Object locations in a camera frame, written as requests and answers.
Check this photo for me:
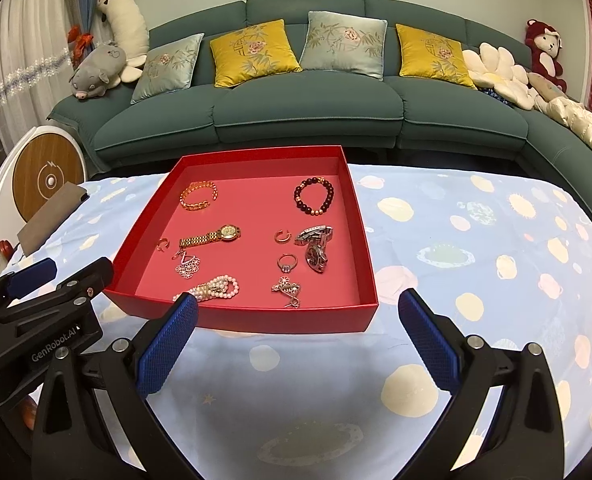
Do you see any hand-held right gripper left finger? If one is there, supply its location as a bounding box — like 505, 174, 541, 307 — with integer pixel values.
30, 292, 200, 480

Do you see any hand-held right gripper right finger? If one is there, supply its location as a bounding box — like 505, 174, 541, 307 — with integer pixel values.
397, 287, 567, 480

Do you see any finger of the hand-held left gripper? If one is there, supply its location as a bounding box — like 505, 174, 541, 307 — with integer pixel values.
6, 256, 115, 333
0, 257, 58, 311

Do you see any pearl bracelet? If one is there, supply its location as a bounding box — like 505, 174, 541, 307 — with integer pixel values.
172, 274, 240, 303

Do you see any silver flower pendant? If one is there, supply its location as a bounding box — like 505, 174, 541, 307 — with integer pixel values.
172, 248, 203, 279

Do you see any gold wrist watch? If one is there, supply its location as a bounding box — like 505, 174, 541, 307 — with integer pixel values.
179, 224, 241, 249

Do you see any flower brooch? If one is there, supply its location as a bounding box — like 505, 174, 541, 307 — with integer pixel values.
271, 278, 303, 309

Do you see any silver metal watch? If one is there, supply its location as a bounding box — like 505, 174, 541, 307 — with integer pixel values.
294, 223, 337, 276

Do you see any red cardboard box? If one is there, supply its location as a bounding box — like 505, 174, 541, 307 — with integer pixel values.
103, 145, 380, 333

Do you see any brown flat pad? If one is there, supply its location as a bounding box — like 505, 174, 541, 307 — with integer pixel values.
16, 182, 87, 256

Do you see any round white wooden device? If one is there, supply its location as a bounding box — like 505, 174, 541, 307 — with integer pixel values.
0, 126, 87, 241

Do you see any grey pig plush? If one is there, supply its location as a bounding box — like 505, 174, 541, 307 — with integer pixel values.
70, 43, 129, 102

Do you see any white sheer curtain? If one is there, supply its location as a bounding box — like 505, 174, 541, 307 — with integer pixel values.
0, 0, 84, 161

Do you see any pale blue floral pillow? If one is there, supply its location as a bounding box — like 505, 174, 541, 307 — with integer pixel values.
130, 33, 205, 106
300, 10, 388, 81

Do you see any red bow curtain tie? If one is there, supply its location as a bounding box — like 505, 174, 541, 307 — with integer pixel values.
72, 30, 94, 58

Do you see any long white cow plush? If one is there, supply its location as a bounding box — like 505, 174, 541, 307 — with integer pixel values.
94, 0, 150, 83

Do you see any dark blue patterned cushion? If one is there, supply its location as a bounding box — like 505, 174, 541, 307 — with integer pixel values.
476, 85, 519, 108

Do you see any cream quilted blanket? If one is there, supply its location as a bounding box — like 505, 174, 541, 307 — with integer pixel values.
533, 96, 592, 166

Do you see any green sofa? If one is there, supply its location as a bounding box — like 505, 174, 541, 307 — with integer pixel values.
46, 0, 592, 221

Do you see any blue curtain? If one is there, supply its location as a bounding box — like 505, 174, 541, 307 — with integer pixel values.
70, 0, 107, 68

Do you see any yellow embroidered pillow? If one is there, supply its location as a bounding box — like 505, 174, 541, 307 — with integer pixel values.
395, 23, 478, 91
210, 19, 303, 89

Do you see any beige plush toy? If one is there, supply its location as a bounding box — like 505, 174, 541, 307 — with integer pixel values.
526, 71, 564, 103

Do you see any white flower cushion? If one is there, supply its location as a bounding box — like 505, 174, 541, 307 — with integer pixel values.
462, 42, 539, 111

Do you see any red monkey plush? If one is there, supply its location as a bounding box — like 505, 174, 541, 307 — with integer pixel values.
524, 19, 568, 93

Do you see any gold chain bracelet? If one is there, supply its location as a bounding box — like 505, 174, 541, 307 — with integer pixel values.
179, 180, 220, 212

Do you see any dark bead bracelet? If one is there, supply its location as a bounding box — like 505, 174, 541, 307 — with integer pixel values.
294, 176, 335, 217

